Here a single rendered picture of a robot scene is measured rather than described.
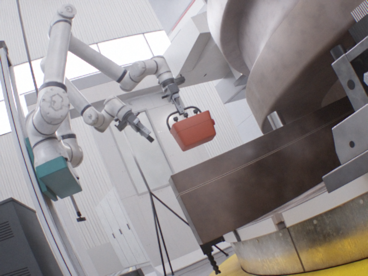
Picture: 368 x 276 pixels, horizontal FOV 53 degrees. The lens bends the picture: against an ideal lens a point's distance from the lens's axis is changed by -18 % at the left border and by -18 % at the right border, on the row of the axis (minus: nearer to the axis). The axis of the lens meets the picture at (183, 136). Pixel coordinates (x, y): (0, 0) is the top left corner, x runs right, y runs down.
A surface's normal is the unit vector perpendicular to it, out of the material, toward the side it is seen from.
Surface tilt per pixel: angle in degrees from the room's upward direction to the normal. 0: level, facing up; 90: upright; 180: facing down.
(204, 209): 90
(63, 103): 98
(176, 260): 37
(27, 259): 90
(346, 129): 90
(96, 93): 90
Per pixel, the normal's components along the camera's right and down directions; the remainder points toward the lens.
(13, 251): 0.12, -0.28
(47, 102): 0.48, -0.33
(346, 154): -0.80, 0.23
